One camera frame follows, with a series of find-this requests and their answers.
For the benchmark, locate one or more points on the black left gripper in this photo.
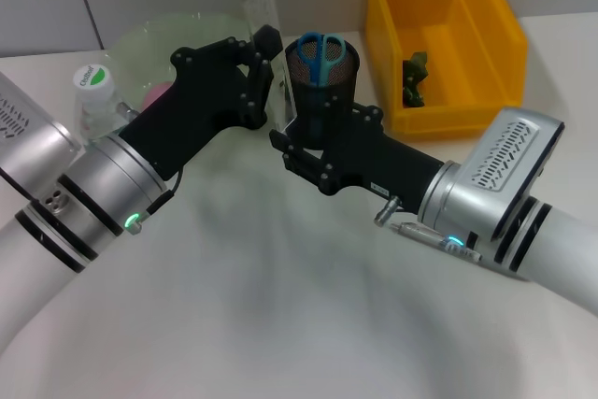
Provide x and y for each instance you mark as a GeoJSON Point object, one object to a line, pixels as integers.
{"type": "Point", "coordinates": [196, 100]}

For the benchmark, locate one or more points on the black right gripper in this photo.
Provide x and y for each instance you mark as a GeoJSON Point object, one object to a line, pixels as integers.
{"type": "Point", "coordinates": [388, 161]}

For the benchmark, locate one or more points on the blue scissors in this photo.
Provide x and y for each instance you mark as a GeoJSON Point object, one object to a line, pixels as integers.
{"type": "Point", "coordinates": [321, 62]}

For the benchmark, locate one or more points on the transparent plastic ruler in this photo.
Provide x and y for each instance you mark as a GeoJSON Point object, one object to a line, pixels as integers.
{"type": "Point", "coordinates": [261, 6]}

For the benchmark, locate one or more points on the green plastic wrapper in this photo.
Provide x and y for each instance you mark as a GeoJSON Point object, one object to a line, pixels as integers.
{"type": "Point", "coordinates": [415, 72]}

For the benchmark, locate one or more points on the pink peach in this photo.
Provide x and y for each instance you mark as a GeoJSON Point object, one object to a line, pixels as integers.
{"type": "Point", "coordinates": [156, 93]}

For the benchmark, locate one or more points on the grey pen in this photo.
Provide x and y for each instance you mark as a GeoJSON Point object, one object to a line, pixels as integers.
{"type": "Point", "coordinates": [420, 233]}

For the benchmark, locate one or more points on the clear green-label water bottle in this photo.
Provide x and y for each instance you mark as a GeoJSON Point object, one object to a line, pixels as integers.
{"type": "Point", "coordinates": [93, 86]}

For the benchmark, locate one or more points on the black mesh pen holder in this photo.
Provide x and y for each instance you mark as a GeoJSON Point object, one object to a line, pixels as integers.
{"type": "Point", "coordinates": [341, 86]}

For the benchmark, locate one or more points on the translucent green fruit bowl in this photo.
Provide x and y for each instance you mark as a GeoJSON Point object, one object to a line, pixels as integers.
{"type": "Point", "coordinates": [154, 34]}

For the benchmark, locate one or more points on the yellow plastic bin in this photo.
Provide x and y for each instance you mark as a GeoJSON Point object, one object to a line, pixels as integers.
{"type": "Point", "coordinates": [444, 121]}

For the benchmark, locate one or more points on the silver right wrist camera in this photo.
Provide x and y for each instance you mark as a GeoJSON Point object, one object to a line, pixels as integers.
{"type": "Point", "coordinates": [504, 161]}

